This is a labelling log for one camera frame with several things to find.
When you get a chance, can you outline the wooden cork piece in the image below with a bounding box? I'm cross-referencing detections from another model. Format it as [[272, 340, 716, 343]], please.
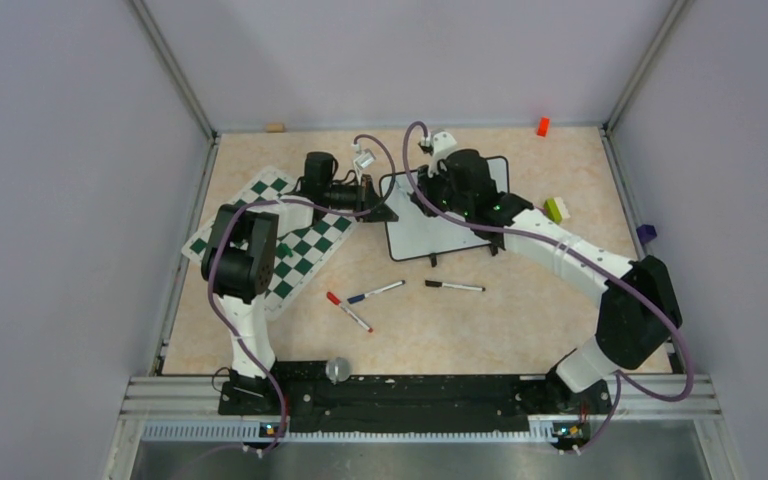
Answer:
[[264, 123, 286, 133]]

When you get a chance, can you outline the white whiteboard black frame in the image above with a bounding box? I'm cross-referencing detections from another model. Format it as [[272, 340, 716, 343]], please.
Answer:
[[379, 172, 490, 262]]

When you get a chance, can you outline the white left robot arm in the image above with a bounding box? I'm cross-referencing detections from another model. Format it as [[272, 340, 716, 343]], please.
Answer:
[[201, 149, 398, 414]]

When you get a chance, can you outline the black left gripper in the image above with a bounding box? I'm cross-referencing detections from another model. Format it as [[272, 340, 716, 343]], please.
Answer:
[[324, 175, 398, 224]]

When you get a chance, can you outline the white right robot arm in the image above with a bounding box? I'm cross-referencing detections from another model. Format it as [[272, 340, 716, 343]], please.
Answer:
[[409, 147, 682, 412]]

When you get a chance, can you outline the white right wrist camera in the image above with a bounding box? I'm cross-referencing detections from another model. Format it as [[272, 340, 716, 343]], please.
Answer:
[[419, 130, 458, 164]]

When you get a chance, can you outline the red cap marker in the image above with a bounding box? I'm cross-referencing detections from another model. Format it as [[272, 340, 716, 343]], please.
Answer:
[[326, 291, 374, 333]]

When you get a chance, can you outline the green white chess mat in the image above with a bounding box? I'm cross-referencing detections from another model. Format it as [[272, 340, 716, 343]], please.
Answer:
[[181, 165, 359, 323]]

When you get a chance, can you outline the green white toy brick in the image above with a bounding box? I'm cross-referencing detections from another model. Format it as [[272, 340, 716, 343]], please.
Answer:
[[543, 197, 571, 224]]

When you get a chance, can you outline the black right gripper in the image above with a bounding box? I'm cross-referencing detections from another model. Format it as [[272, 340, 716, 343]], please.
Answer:
[[412, 159, 472, 219]]

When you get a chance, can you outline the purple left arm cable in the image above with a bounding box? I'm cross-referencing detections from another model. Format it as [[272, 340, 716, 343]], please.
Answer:
[[206, 134, 399, 458]]

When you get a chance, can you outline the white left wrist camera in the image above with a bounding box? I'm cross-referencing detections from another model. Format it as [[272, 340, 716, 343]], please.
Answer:
[[353, 149, 376, 171]]

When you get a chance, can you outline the black cap marker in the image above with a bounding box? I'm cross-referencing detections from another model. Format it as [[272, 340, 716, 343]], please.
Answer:
[[424, 279, 486, 292]]

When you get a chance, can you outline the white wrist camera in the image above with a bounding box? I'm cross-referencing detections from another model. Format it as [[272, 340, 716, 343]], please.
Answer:
[[353, 149, 376, 171], [419, 130, 458, 164]]

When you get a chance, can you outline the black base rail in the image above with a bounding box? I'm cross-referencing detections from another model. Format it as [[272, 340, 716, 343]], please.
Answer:
[[218, 361, 612, 434]]

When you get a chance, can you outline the orange toy block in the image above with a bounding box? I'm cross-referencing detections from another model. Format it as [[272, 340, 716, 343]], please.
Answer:
[[536, 117, 551, 137]]

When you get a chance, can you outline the grey round knob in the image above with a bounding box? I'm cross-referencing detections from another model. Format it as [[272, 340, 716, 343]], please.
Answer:
[[325, 357, 352, 384]]

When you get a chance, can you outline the purple toy block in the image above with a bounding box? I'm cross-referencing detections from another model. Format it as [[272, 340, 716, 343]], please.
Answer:
[[636, 224, 658, 245]]

